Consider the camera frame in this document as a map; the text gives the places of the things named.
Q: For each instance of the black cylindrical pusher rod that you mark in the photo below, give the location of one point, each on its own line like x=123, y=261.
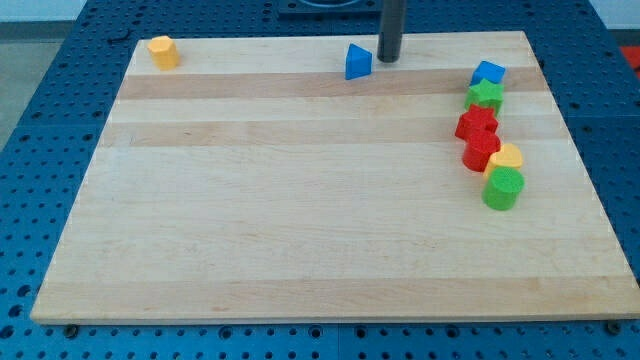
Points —
x=392, y=20

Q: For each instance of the green cylinder block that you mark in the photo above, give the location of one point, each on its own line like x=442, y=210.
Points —
x=502, y=189

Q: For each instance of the blue triangle block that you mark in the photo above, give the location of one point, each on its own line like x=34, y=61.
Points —
x=358, y=62

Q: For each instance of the green star block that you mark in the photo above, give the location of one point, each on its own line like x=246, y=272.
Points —
x=485, y=94

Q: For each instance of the yellow hexagon block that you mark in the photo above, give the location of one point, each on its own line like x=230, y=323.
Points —
x=163, y=52

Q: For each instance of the blue cube block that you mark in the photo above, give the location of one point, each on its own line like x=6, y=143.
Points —
x=489, y=71

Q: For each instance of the yellow heart block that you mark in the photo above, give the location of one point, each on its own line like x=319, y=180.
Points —
x=509, y=156

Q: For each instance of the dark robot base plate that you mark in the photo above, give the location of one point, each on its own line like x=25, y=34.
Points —
x=331, y=8

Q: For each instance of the red cylinder block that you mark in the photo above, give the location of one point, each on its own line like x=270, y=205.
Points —
x=480, y=145

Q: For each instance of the red star block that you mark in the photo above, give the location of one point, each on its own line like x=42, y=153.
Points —
x=476, y=118

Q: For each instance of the wooden board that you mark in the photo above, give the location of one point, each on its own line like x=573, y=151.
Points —
x=255, y=184

